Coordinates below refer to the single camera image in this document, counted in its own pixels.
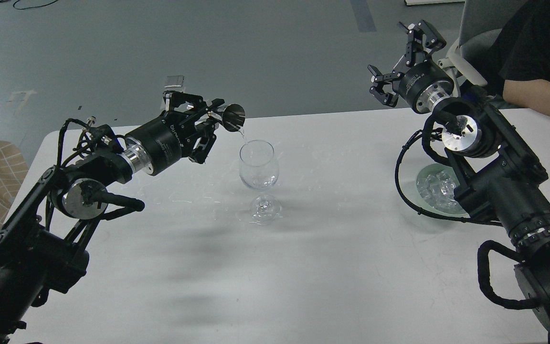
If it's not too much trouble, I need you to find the grey office chair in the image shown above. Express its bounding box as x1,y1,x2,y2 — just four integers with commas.
437,0,526,96

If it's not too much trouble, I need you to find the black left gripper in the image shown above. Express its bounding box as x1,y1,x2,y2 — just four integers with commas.
125,91,224,176

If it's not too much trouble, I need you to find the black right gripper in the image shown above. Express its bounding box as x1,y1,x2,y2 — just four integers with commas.
367,20,454,114

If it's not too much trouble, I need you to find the clear wine glass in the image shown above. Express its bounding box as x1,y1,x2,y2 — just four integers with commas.
239,140,282,225

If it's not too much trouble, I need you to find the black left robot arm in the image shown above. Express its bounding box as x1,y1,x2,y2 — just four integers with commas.
0,91,246,344

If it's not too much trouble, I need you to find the person in black shirt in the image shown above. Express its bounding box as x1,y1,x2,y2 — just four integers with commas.
491,0,550,116

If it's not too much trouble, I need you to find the green bowl of ice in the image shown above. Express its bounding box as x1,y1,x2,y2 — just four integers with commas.
415,163,467,217

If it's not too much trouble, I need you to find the black floor cable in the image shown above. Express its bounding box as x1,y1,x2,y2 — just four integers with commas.
0,0,61,20

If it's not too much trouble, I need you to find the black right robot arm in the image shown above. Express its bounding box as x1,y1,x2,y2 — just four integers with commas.
368,20,550,343

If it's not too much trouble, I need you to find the steel cocktail jigger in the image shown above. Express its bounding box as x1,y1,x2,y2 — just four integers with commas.
209,104,246,132

